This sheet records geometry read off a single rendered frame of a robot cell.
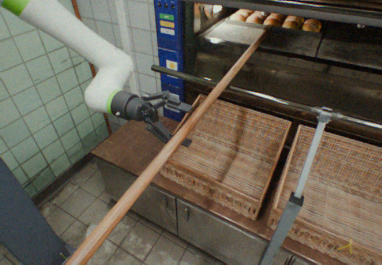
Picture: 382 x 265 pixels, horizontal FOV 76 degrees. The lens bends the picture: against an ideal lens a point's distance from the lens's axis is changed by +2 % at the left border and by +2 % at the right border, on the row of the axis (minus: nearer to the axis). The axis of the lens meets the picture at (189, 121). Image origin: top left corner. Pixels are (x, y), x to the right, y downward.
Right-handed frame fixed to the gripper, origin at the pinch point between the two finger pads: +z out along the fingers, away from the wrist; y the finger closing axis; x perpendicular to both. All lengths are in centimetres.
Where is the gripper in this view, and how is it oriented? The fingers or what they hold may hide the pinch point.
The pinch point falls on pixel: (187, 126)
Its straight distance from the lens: 72.7
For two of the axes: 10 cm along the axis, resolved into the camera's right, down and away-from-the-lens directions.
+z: 8.8, 3.0, -3.7
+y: 0.0, 7.8, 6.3
